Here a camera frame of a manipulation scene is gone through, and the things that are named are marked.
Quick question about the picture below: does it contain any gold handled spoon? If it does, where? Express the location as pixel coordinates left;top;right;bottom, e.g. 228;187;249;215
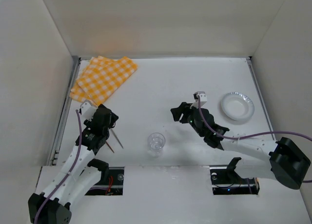
111;129;124;149

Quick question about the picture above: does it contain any clear plastic cup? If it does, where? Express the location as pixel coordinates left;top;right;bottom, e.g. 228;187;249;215
147;132;166;158

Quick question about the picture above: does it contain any white plate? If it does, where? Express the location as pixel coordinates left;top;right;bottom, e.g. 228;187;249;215
221;92;255;122

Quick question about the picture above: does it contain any yellow checkered cloth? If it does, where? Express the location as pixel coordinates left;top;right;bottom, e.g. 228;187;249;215
70;56;137;106

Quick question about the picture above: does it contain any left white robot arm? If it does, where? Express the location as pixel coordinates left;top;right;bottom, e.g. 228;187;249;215
28;101;118;224

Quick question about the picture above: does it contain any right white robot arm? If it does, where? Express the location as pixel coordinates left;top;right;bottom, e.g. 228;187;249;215
170;102;311;190

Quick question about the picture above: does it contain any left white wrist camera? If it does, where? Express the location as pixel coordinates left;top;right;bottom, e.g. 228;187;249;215
79;100;97;120

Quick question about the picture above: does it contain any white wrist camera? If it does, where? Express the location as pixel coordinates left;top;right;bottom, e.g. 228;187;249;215
191;91;207;108
79;100;97;120

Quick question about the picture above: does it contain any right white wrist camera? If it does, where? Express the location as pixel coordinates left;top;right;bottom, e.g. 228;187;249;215
191;91;207;108

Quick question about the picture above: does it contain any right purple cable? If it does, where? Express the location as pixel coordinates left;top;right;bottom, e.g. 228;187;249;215
197;97;312;183

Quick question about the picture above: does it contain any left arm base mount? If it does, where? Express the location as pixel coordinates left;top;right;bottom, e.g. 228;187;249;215
85;167;124;196

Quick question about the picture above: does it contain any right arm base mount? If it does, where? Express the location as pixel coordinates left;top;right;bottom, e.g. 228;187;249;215
210;166;260;195

